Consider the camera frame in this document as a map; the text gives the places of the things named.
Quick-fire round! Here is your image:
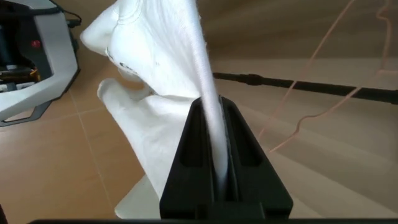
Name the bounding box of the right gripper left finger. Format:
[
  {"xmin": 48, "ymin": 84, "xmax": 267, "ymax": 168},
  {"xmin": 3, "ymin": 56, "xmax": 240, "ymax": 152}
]
[{"xmin": 159, "ymin": 96, "xmax": 219, "ymax": 220}]

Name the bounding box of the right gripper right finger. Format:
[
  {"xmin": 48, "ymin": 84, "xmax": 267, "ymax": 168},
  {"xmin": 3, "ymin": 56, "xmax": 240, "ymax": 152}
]
[{"xmin": 219, "ymin": 95, "xmax": 294, "ymax": 220}]

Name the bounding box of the white printed t-shirt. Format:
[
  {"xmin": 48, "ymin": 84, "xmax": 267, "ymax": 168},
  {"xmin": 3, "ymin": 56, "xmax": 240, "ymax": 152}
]
[{"xmin": 80, "ymin": 0, "xmax": 229, "ymax": 200}]

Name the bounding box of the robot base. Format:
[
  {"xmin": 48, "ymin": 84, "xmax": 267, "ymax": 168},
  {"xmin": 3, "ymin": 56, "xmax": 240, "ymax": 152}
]
[{"xmin": 0, "ymin": 0, "xmax": 83, "ymax": 128}]

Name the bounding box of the black clothes rack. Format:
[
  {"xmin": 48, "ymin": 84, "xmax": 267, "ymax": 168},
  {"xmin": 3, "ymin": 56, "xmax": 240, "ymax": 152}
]
[{"xmin": 213, "ymin": 72, "xmax": 398, "ymax": 105}]

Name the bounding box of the pink clothes hanger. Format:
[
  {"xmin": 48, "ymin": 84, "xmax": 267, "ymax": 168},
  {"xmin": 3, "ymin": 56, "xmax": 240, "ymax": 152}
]
[{"xmin": 257, "ymin": 0, "xmax": 398, "ymax": 154}]

